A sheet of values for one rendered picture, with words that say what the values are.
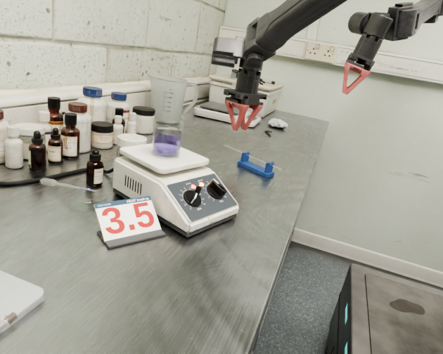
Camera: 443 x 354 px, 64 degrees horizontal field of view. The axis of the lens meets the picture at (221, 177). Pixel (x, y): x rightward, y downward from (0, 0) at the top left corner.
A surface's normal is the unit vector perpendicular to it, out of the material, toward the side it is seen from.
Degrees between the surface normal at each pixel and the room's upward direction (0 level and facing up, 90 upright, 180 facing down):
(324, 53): 90
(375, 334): 0
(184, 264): 0
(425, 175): 90
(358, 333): 0
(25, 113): 90
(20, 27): 90
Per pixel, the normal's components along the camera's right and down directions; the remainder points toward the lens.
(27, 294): 0.16, -0.92
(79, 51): 0.93, 0.26
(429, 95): -0.33, 0.29
